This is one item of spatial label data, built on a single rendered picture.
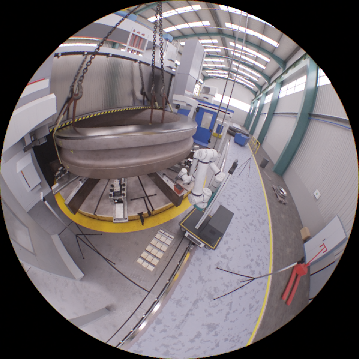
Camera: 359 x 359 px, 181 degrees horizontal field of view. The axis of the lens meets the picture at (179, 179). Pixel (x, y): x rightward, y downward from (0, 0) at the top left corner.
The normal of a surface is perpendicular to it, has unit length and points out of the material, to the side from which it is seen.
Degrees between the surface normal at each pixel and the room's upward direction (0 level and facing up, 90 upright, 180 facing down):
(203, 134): 90
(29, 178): 90
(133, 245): 0
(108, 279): 0
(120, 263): 0
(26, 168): 90
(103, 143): 90
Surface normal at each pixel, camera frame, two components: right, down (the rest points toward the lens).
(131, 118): 0.27, 0.65
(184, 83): -0.44, 0.51
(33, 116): 0.88, 0.41
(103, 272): 0.19, -0.76
